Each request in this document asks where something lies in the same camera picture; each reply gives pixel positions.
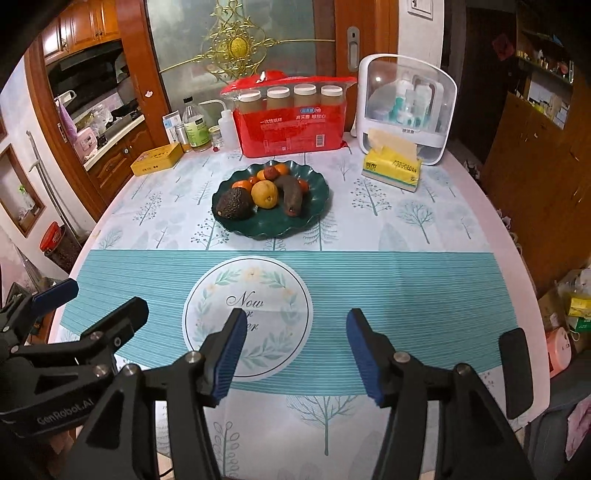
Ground yellow round fruit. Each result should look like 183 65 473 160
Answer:
250 181 280 209

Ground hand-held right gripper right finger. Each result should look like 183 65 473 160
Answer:
346 308 522 480

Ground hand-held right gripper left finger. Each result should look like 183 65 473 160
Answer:
69 308 249 480

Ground yellow tissue box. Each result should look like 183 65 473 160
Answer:
361 128 423 192

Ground dark green scalloped plate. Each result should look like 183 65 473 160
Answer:
211 160 331 240

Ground wooden wall cabinets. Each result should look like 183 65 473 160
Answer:
41 0 121 58

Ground pink box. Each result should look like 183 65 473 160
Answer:
75 128 99 162

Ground red rimmed wicker bin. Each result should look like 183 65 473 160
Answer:
39 222 84 273

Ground green label glass bottle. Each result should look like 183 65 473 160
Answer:
182 97 212 152

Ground white squeeze bottle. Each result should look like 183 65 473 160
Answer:
217 99 237 148

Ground dark brown elongated fruit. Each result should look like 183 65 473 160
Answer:
273 174 303 217

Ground silver door handle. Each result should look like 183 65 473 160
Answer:
346 26 361 72

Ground white clear storage box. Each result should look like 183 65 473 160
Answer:
355 53 458 166

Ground white wall switch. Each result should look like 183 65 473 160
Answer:
409 0 437 21

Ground tall wooden cabinet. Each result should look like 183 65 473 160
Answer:
480 90 591 296

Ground yellow packet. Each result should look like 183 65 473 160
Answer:
566 293 591 330

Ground purple hanging cloth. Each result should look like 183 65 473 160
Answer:
58 102 77 144

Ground gold door ornament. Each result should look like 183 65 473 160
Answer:
159 0 335 79

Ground flat yellow box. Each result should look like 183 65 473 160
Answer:
130 142 183 177

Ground wooden kitchen base cabinets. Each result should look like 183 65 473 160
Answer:
85 115 155 204

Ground dark avocado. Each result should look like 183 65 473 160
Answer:
216 187 256 219

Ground black range hood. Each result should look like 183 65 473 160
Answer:
46 39 125 109

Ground pink round appliance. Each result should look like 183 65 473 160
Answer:
545 327 573 379

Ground white and blue box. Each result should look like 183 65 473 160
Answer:
163 111 183 144

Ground red paper cup package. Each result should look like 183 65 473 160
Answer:
219 70 358 158

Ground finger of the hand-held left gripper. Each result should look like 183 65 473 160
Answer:
0 278 79 348
9 296 149 385

